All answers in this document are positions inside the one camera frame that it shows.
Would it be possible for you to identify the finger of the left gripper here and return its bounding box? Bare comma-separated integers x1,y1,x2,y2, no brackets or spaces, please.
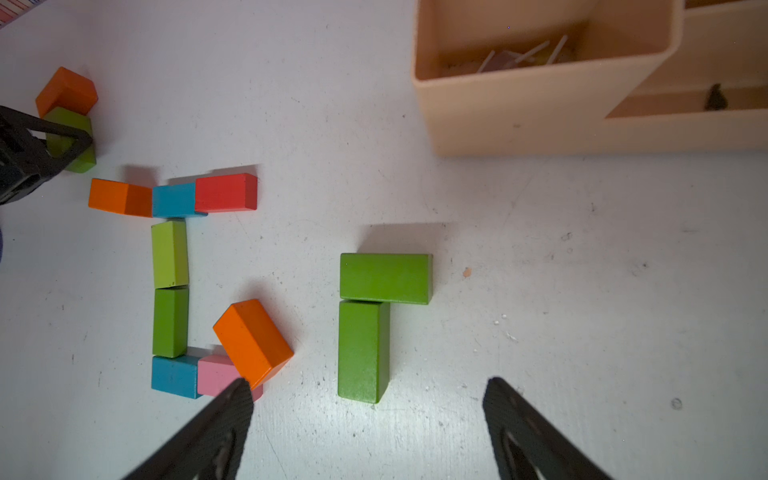
1,106,93,205

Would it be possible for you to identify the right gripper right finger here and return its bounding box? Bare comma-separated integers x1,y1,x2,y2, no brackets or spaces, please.
482,377,609,479

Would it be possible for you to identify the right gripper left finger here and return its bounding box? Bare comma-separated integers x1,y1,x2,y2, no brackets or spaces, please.
127,378,254,479

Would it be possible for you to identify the pink block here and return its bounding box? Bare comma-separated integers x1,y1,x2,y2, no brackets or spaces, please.
197,354,242,397

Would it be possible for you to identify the teal block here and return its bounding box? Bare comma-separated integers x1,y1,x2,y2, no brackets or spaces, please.
152,183,206,218
151,355,200,399

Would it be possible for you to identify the orange block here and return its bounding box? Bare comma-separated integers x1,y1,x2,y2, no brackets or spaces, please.
88,178,152,218
35,67,98,118
213,299,294,389

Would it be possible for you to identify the light green block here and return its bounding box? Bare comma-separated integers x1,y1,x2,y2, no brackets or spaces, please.
151,219,189,289

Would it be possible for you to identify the red block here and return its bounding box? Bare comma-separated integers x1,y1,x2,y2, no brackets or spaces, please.
195,173,258,213

